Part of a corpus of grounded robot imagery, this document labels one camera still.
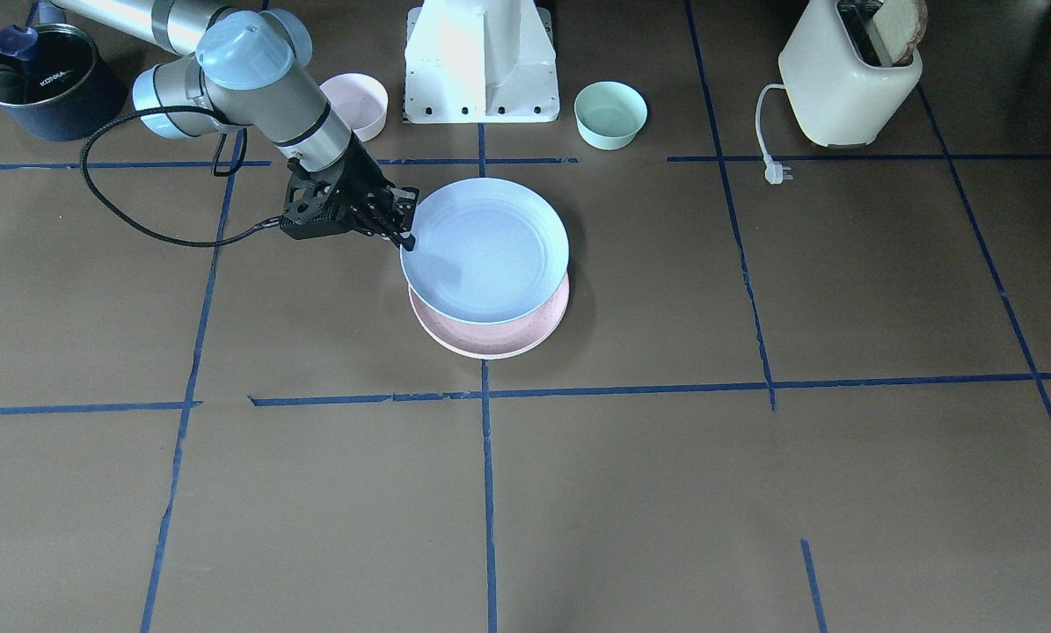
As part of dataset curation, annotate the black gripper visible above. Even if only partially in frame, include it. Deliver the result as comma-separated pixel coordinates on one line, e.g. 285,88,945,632
279,141,420,252

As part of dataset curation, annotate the blue plate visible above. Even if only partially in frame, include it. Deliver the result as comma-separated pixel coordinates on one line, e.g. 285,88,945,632
400,178,570,324

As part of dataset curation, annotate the pink plate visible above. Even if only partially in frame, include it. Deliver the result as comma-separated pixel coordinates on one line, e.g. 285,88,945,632
408,273,571,360

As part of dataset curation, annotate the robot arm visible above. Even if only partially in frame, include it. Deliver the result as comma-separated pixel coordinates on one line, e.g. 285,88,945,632
58,1,418,251

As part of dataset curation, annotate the pink bowl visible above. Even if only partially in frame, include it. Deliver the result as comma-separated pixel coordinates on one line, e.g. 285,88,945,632
320,73,389,142

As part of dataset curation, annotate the green bowl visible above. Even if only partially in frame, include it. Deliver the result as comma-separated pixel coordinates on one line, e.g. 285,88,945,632
573,81,650,151

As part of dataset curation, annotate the dark blue pot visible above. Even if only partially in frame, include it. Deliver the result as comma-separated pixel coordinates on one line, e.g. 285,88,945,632
0,1,127,142

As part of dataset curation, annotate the white toaster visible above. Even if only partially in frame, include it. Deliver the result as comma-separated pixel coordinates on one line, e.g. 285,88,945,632
777,1,923,147

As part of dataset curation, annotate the bread slice in toaster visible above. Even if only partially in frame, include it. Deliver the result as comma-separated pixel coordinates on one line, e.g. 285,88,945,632
871,0,928,67

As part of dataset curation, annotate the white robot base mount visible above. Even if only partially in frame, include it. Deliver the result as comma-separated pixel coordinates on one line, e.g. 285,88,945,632
401,1,561,125

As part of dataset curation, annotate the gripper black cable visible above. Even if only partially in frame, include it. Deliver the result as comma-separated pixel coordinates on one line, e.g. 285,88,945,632
79,105,284,249

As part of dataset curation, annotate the white power plug cable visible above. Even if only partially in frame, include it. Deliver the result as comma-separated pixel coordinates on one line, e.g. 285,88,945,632
755,83,794,186

